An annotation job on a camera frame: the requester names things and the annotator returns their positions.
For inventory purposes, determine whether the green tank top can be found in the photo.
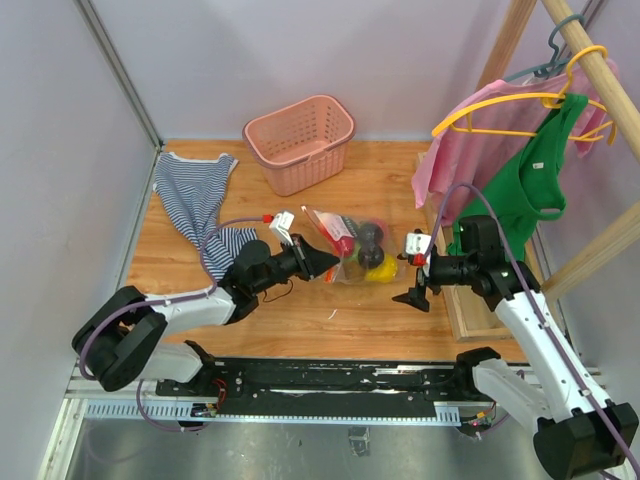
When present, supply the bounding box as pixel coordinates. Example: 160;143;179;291
446;92;590;263

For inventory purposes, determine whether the wooden clothes rack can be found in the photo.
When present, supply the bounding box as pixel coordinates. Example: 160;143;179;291
474;0;640;301

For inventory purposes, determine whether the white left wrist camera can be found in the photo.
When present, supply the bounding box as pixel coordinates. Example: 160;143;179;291
262;210;295;245

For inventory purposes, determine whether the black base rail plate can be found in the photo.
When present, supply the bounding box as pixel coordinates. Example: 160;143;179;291
155;357;490;419

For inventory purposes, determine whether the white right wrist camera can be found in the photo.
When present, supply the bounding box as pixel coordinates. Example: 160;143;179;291
404;230;435;268

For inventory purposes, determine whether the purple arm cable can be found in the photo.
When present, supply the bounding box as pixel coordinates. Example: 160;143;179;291
77;214;266;434
427;182;640;480

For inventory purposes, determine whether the blue white striped shirt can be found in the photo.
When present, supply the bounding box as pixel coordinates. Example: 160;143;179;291
154;152;258;281

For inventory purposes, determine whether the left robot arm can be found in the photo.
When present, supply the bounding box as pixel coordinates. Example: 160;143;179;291
71;234;339;396

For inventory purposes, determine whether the fake red apple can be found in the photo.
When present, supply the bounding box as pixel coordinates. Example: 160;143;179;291
334;236;356;258

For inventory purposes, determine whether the fake yellow lemon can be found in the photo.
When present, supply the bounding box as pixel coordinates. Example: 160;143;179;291
364;255;398;283

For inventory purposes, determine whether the yellow clothes hanger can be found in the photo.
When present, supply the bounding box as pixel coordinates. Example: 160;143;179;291
432;45;616;143

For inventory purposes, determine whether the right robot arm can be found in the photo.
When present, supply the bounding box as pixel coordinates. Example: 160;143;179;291
394;215;639;479

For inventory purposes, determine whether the grey-blue clothes hanger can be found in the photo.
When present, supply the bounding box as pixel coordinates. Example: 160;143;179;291
504;14;585;83

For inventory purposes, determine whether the clear zip top bag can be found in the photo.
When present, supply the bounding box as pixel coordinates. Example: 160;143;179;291
301;205;406;285

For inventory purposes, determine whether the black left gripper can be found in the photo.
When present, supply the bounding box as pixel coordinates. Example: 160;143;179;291
254;234;341;295

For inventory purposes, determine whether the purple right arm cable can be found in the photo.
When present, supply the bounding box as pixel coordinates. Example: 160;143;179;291
427;182;640;480

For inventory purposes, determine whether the pink shirt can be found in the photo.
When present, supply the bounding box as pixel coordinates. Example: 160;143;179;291
411;58;620;225

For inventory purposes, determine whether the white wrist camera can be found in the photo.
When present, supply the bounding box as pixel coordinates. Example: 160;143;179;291
404;230;435;268
262;210;295;245

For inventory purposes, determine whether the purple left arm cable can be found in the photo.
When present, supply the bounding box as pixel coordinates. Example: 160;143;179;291
77;214;266;434

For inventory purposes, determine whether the pink plastic basket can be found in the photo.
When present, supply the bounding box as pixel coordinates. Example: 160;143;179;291
242;95;356;197

